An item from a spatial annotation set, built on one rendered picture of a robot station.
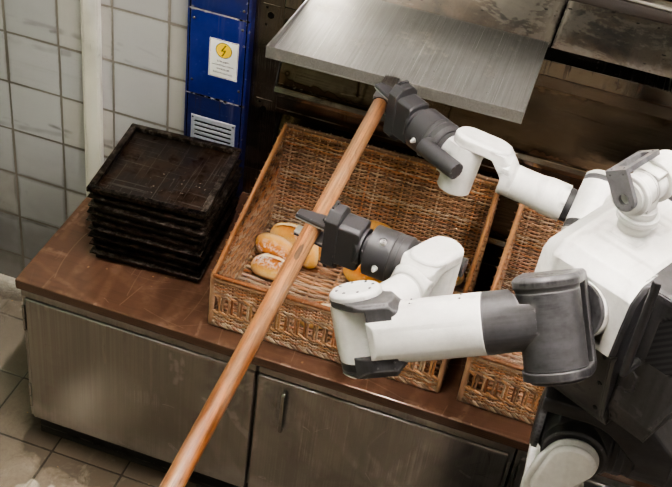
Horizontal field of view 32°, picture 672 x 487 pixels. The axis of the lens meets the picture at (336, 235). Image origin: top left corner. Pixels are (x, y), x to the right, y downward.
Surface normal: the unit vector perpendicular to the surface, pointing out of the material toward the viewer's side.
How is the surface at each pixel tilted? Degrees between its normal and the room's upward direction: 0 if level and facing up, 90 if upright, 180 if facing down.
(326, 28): 0
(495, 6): 0
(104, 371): 90
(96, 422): 90
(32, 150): 90
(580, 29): 0
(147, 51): 90
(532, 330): 57
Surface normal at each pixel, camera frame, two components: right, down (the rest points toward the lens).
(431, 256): 0.18, -0.86
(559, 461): -0.29, 0.58
